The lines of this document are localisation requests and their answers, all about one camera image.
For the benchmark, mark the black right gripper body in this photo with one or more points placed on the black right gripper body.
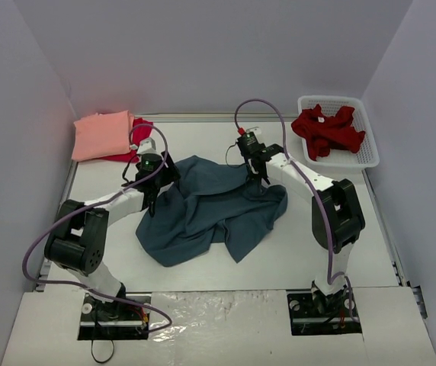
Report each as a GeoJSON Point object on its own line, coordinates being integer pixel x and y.
{"type": "Point", "coordinates": [258, 164]}

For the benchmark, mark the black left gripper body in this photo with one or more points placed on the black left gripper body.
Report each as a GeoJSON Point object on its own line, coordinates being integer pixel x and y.
{"type": "Point", "coordinates": [153, 189]}

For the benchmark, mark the teal blue t shirt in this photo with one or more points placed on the teal blue t shirt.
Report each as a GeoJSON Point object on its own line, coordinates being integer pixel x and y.
{"type": "Point", "coordinates": [211, 203]}

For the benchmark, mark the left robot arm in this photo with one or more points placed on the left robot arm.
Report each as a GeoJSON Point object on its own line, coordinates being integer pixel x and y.
{"type": "Point", "coordinates": [78, 241]}

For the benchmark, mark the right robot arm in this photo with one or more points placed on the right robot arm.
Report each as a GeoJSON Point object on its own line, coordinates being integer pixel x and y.
{"type": "Point", "coordinates": [336, 214]}

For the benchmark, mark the folded magenta t shirt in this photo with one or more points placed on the folded magenta t shirt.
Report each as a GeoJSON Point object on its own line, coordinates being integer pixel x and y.
{"type": "Point", "coordinates": [141, 133]}

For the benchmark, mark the folded salmon pink t shirt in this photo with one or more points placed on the folded salmon pink t shirt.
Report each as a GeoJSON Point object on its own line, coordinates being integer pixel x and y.
{"type": "Point", "coordinates": [101, 135]}

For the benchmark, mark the crumpled dark red t shirt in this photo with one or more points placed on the crumpled dark red t shirt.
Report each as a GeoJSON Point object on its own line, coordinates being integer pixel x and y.
{"type": "Point", "coordinates": [326, 133]}

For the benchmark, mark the white perforated plastic basket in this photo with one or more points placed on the white perforated plastic basket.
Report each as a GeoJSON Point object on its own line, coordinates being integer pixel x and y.
{"type": "Point", "coordinates": [341, 160]}

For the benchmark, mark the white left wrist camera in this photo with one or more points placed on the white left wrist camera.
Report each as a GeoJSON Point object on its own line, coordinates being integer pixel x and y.
{"type": "Point", "coordinates": [147, 146]}

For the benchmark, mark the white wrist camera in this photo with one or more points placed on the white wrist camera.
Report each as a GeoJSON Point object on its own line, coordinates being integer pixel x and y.
{"type": "Point", "coordinates": [256, 131]}
{"type": "Point", "coordinates": [147, 146]}

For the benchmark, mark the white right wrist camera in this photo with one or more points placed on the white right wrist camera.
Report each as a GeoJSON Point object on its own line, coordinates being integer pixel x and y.
{"type": "Point", "coordinates": [256, 131]}

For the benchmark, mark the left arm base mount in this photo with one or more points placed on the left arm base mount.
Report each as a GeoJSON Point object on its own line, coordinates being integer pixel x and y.
{"type": "Point", "coordinates": [112, 321]}

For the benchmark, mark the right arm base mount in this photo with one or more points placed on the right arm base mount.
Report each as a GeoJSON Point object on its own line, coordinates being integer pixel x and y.
{"type": "Point", "coordinates": [313, 314]}

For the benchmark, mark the aluminium table edge rail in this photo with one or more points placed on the aluminium table edge rail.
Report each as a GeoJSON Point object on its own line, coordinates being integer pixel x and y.
{"type": "Point", "coordinates": [390, 244]}

